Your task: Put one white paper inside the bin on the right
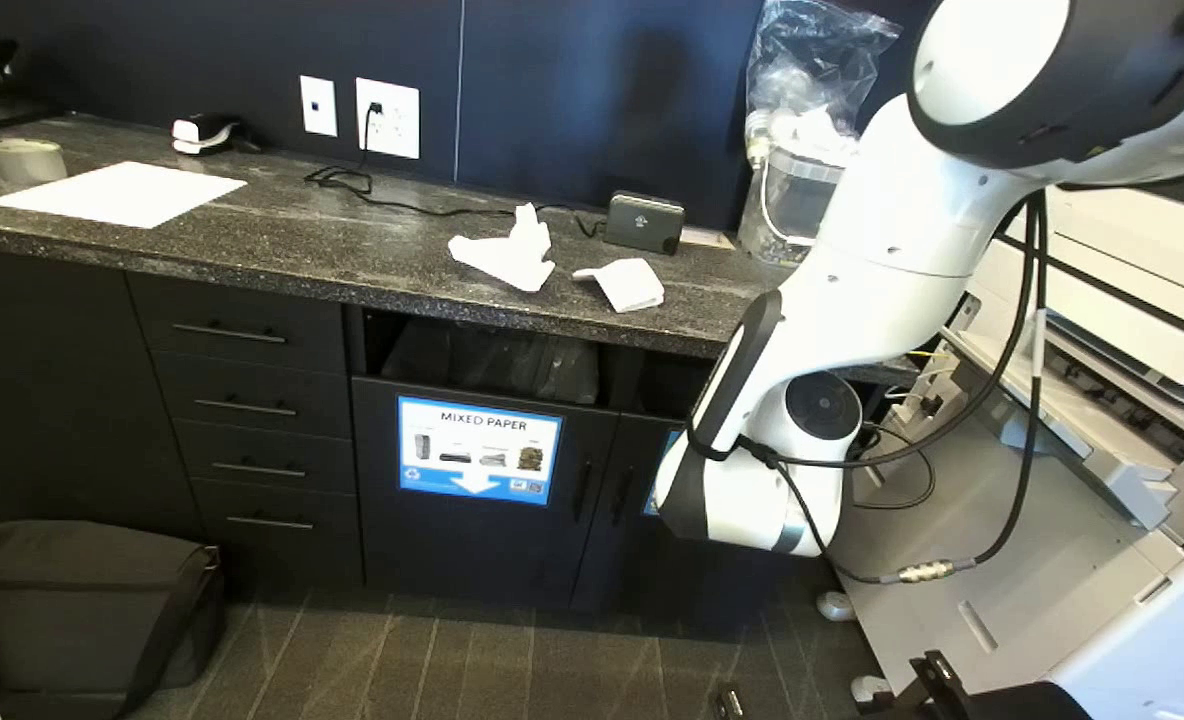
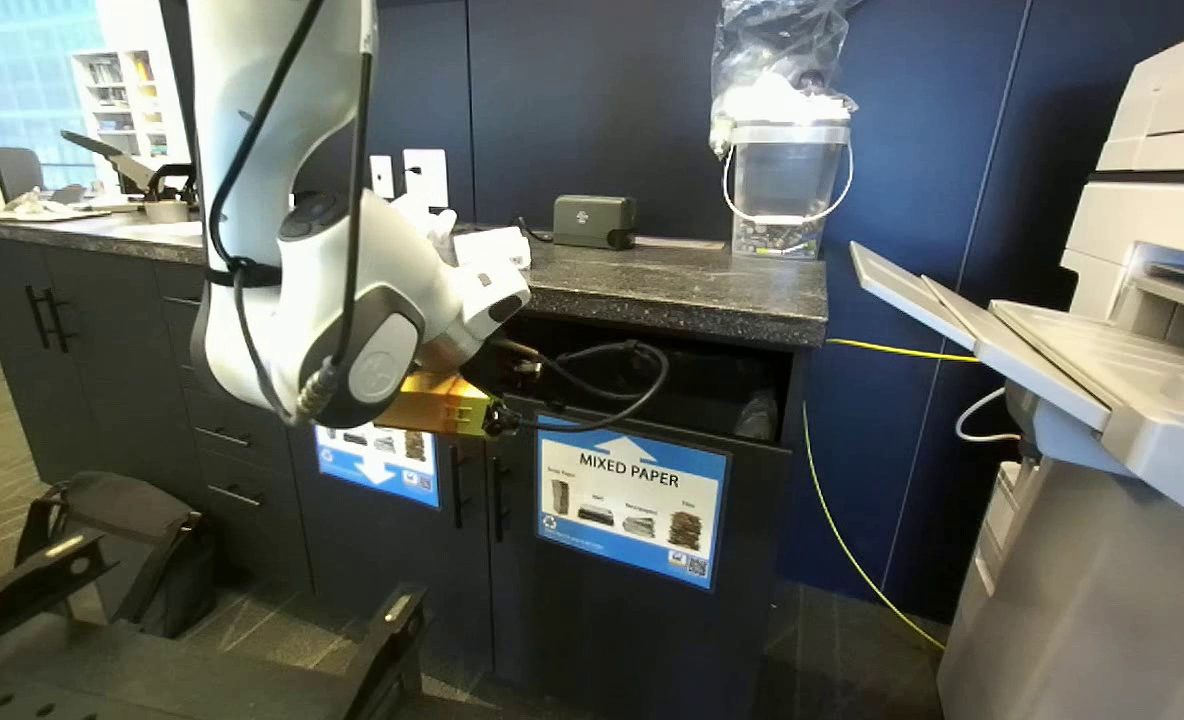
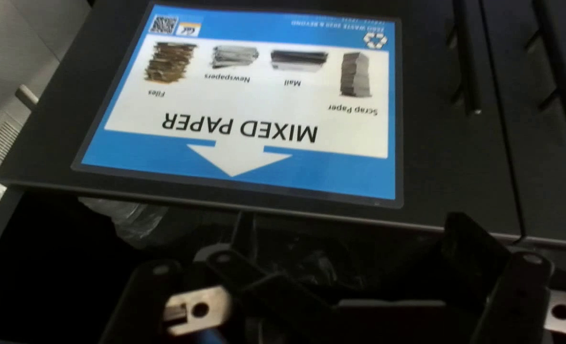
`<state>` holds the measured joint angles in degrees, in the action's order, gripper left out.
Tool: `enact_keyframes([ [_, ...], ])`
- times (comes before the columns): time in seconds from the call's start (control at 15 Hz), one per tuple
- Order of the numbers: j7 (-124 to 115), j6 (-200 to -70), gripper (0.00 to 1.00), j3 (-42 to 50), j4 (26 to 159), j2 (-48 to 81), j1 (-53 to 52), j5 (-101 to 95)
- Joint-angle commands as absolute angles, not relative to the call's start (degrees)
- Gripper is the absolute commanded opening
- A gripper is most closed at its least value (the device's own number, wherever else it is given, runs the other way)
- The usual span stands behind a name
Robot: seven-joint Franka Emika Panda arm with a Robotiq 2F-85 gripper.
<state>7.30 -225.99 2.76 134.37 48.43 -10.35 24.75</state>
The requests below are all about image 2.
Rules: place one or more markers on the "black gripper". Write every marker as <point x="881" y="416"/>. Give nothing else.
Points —
<point x="505" y="365"/>

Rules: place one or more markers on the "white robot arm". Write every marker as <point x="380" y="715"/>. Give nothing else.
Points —
<point x="258" y="134"/>

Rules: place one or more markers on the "black bin door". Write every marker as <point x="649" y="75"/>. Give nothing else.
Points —
<point x="392" y="572"/>
<point x="617" y="642"/>

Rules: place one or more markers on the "yellow wrist block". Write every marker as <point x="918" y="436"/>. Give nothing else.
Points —
<point x="437" y="405"/>

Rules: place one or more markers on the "blue mixed paper label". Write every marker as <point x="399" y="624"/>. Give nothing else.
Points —
<point x="379" y="467"/>
<point x="632" y="500"/>

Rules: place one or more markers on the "small black box device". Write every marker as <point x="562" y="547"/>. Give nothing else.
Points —
<point x="595" y="223"/>

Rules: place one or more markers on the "black cabinet drawer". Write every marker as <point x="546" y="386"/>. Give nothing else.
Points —
<point x="227" y="436"/>
<point x="234" y="515"/>

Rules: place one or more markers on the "clear plastic bucket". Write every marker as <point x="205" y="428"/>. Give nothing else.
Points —
<point x="784" y="180"/>

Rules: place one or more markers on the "black counter cabinet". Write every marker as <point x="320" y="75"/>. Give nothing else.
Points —
<point x="113" y="344"/>

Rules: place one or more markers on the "black office machine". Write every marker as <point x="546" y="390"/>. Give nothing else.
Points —
<point x="138" y="174"/>

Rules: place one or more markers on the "clear plastic bag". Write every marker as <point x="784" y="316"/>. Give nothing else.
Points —
<point x="779" y="54"/>

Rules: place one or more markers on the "white bookshelf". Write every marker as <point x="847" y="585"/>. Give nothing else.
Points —
<point x="123" y="103"/>

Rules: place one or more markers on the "large white office printer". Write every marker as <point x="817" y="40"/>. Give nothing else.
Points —
<point x="1126" y="572"/>

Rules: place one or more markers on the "large white wall outlet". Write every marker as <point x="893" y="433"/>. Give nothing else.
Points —
<point x="424" y="176"/>

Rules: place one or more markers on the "small white wall outlet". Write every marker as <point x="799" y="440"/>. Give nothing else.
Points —
<point x="380" y="176"/>

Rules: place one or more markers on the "black robot stand frame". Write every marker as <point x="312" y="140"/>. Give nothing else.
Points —
<point x="154" y="665"/>

